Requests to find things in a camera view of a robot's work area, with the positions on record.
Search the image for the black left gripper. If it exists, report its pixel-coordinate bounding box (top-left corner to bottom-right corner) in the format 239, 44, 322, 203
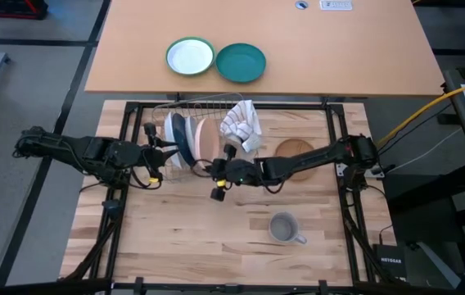
138, 122, 180, 184

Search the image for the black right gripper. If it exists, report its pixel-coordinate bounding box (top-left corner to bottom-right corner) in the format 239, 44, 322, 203
203, 143, 263, 202

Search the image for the large white plate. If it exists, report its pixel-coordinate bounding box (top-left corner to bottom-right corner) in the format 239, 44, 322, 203
163, 111, 178, 169

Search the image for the blue patterned plate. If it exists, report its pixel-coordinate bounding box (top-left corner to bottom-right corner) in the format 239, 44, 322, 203
171, 112, 196, 167

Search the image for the wooden plate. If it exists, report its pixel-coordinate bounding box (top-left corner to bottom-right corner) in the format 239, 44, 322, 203
274, 138, 317, 183

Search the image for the grey floral mug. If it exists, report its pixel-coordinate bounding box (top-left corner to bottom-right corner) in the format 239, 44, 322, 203
268, 211, 309, 246

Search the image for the translucent plastic utensil caddy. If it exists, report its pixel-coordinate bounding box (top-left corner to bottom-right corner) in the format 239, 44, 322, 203
226, 134, 264, 163

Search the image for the white striped dish towel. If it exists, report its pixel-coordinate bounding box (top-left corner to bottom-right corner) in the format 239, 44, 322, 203
219, 99, 263, 144

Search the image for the white plate green rim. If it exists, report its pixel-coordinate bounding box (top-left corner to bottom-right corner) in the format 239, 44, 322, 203
165, 36, 216, 77

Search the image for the teal plate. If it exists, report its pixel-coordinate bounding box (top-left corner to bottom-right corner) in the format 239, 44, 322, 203
214, 43, 268, 84

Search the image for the beige wooden desk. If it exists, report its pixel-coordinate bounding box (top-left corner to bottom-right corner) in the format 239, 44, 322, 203
84, 0, 446, 98

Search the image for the white desk power outlet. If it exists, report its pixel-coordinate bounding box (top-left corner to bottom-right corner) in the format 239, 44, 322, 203
318, 0, 354, 11

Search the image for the red and black toolbox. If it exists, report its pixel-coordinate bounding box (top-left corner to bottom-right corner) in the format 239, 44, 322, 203
0, 0, 49, 20

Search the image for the grey wire dish rack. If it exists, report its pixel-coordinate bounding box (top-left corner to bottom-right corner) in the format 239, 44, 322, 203
151, 93, 260, 184

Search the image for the black aluminium table frame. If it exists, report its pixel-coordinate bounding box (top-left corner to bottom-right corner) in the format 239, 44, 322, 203
58, 100, 408, 295

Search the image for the black Netgear network switch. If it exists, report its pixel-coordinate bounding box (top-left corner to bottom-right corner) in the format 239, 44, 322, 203
372, 243, 408, 284

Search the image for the yellow cable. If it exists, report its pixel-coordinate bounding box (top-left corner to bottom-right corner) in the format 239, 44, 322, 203
377, 75, 465, 144

